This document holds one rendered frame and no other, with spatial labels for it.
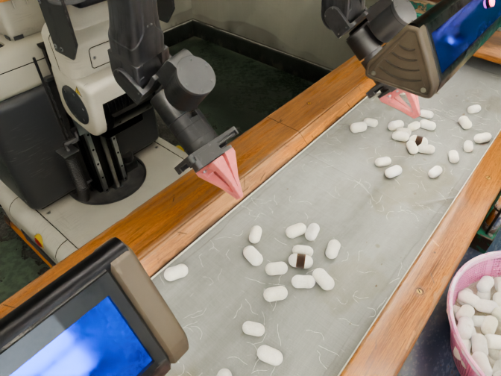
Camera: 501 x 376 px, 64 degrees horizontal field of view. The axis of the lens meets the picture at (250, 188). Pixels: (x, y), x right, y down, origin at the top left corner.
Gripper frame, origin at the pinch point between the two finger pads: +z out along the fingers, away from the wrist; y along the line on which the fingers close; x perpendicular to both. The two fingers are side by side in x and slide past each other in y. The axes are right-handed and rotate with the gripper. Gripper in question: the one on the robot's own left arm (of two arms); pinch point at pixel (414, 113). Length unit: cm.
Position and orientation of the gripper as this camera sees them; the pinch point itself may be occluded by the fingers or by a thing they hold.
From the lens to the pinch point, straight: 87.1
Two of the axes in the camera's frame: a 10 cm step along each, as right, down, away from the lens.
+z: 6.0, 8.0, 0.8
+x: -4.8, 2.8, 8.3
